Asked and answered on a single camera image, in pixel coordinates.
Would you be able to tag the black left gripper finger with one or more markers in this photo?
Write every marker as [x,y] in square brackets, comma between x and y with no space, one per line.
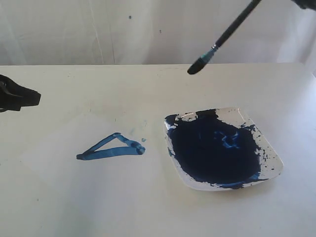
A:
[13,96]

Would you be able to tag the black paintbrush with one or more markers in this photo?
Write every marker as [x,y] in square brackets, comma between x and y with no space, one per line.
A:
[202,61]

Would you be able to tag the white paper sheet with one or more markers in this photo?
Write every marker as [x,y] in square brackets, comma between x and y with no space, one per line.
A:
[103,169]

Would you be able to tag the white square plate blue paint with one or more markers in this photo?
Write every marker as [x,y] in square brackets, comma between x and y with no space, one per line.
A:
[220,149]

